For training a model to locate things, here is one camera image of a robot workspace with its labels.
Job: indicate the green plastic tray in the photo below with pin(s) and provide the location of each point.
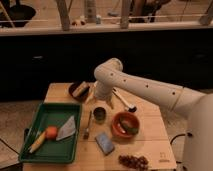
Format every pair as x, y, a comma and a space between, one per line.
52, 151

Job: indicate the green item in bowl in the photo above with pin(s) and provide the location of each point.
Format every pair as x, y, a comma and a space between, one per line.
128, 129

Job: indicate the metal fork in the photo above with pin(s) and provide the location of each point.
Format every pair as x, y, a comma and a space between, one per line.
87, 129

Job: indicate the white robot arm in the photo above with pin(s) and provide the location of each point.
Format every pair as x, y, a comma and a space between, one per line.
195, 106

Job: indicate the blue sponge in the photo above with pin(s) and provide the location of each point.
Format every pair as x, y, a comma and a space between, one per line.
104, 143

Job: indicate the orange fruit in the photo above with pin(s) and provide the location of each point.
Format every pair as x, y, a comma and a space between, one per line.
51, 132

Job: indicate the bunch of dark grapes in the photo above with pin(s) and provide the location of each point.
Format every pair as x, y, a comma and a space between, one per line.
138, 163

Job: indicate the orange bowl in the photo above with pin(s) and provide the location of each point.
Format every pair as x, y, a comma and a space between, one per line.
127, 117

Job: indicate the green plastic cup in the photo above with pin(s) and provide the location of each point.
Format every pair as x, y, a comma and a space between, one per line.
99, 114

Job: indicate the wooden table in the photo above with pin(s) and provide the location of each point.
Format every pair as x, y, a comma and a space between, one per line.
152, 141

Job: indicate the grey folded cloth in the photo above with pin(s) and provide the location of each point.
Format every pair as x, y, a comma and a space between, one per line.
66, 130

